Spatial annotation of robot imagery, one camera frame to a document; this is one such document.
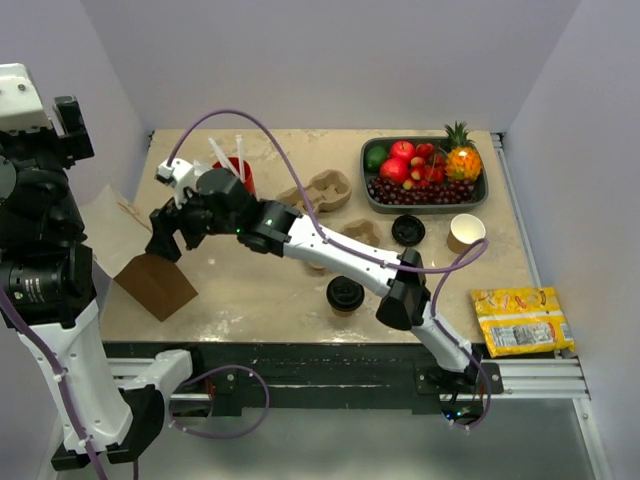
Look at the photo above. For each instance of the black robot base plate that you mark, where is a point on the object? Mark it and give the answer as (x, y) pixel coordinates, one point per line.
(400, 376)

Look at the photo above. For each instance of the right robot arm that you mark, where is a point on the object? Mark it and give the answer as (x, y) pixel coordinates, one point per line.
(216, 202)

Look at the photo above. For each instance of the bunch of dark red grapes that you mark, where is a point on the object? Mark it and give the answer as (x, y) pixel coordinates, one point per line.
(413, 193)

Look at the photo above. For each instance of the red apple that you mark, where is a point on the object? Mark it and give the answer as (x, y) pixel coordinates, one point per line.
(395, 170)
(403, 150)

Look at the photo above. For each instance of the pineapple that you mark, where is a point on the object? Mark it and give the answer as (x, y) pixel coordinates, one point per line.
(463, 161)

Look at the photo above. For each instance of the brown paper bag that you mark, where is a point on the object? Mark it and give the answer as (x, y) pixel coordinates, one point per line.
(118, 236)

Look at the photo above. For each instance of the open brown paper cup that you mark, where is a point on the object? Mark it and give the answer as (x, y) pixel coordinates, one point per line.
(464, 229)

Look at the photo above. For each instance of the green lime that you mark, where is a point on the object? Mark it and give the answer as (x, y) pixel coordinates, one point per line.
(374, 158)

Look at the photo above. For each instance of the red straw holder cup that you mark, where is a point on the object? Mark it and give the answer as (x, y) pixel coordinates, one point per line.
(249, 183)

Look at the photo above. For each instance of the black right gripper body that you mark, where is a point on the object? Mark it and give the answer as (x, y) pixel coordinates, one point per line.
(195, 216)

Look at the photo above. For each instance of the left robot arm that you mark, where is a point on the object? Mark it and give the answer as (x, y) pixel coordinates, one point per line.
(47, 292)

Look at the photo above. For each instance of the single pulp cup carrier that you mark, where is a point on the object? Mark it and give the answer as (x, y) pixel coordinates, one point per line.
(364, 231)

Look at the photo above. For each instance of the yellow snack bag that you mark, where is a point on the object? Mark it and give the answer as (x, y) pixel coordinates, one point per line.
(522, 321)

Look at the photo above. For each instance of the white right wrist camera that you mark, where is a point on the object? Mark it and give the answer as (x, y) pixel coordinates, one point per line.
(181, 176)

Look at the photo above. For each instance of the brown paper coffee cup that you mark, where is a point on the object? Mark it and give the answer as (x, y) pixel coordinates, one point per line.
(341, 310)

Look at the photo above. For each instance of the aluminium frame rail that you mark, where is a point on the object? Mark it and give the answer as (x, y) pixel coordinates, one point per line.
(517, 379)

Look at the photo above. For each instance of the grey fruit tray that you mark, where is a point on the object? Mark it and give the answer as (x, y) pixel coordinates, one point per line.
(428, 165)

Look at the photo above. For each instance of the black coffee cup lid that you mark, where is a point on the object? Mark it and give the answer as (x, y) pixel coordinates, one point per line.
(342, 290)

